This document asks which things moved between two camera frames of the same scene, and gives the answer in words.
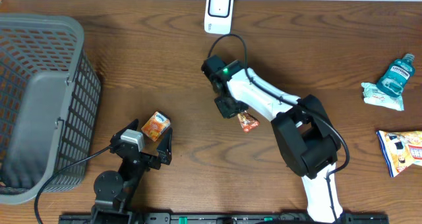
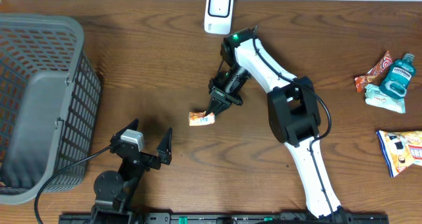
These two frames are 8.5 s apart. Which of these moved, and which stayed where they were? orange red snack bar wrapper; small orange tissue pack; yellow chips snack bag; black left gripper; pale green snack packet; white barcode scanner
Moved: orange red snack bar wrapper; small orange tissue pack
Stayed: yellow chips snack bag; pale green snack packet; black left gripper; white barcode scanner
